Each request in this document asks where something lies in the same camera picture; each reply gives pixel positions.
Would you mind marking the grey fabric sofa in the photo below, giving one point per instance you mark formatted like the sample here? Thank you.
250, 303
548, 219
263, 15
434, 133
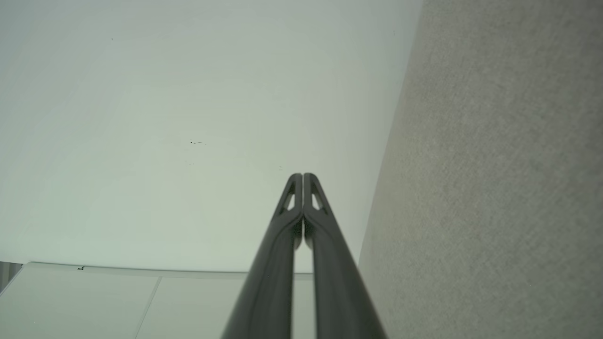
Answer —
494, 165

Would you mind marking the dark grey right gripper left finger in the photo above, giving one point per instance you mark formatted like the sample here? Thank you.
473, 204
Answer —
268, 282

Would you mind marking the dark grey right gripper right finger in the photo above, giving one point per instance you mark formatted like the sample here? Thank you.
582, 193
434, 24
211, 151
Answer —
337, 292

